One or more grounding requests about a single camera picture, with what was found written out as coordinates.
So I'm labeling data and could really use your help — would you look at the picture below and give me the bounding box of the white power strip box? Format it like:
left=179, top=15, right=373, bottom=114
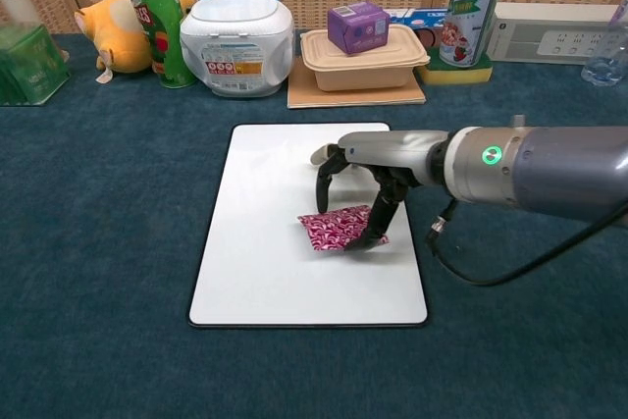
left=485, top=1, right=624, bottom=66

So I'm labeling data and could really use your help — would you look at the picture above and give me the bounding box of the beige lunch box with lid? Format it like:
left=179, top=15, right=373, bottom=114
left=299, top=26, right=431, bottom=93

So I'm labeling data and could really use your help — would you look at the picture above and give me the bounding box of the teal table cloth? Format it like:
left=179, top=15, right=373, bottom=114
left=0, top=28, right=628, bottom=419

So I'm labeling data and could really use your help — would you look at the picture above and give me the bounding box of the clear plastic water bottle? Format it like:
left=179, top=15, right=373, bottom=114
left=581, top=0, right=628, bottom=89

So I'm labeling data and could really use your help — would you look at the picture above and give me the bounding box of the yellow plush toy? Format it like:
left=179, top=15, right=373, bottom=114
left=74, top=0, right=197, bottom=85

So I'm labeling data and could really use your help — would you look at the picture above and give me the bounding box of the white rectangular board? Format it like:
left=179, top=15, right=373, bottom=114
left=187, top=122, right=429, bottom=328

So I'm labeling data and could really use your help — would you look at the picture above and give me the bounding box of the small purple carton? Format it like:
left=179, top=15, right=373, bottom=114
left=327, top=1, right=392, bottom=56

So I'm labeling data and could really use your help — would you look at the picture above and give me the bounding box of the green transparent tea box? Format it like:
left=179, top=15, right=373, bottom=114
left=0, top=24, right=72, bottom=107

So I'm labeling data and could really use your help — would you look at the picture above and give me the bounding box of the blue white toothpaste box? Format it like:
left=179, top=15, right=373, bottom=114
left=382, top=7, right=450, bottom=30

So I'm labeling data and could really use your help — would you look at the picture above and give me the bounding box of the white wet wipes tub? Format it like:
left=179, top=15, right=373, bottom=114
left=179, top=0, right=296, bottom=99

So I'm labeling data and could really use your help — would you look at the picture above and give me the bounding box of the blue cookie box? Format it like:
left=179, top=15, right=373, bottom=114
left=414, top=27, right=444, bottom=50

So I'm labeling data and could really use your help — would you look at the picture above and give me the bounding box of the white can with strawberry print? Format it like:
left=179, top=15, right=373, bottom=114
left=438, top=0, right=505, bottom=70

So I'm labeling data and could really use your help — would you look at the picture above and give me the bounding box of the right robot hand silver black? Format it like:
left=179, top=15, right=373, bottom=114
left=310, top=129, right=450, bottom=252

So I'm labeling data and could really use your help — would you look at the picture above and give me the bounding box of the yellow green sponge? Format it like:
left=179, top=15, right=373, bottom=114
left=416, top=50, right=495, bottom=86

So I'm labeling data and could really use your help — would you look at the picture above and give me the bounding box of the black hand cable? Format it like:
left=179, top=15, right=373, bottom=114
left=424, top=197, right=628, bottom=288

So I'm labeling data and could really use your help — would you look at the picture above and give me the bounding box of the green chips can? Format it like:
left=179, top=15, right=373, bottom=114
left=113, top=0, right=197, bottom=90

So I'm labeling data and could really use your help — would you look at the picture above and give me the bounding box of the pink patterned packet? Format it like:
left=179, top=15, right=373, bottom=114
left=296, top=202, right=391, bottom=254

